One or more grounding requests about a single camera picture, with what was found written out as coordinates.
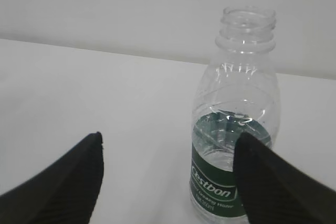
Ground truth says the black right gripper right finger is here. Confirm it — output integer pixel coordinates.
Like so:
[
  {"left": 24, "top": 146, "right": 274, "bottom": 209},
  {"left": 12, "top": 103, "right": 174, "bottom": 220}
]
[{"left": 233, "top": 132, "right": 335, "bottom": 223}]

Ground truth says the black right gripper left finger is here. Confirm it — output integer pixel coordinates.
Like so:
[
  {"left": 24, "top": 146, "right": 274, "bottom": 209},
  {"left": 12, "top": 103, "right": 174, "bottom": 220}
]
[{"left": 1, "top": 132, "right": 104, "bottom": 223}]

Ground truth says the clear green-label water bottle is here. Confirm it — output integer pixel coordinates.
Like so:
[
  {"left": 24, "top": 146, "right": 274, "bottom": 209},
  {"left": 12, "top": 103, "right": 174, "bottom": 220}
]
[{"left": 190, "top": 6, "right": 281, "bottom": 223}]

